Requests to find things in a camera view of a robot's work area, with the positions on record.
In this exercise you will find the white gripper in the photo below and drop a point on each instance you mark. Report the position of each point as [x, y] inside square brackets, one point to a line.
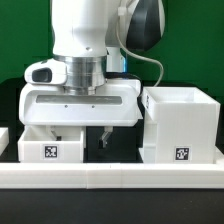
[113, 104]

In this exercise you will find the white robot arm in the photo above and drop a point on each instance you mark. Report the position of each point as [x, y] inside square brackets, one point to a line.
[80, 85]

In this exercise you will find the white drawer cabinet box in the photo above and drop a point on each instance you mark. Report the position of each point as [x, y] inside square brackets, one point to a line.
[180, 126]

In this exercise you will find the white block at left edge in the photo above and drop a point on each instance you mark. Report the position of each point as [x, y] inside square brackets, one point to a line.
[4, 139]

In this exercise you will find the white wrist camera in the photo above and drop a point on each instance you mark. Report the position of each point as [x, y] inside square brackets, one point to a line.
[47, 72]

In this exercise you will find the white front fence rail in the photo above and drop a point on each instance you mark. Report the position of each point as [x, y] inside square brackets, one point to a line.
[93, 176]

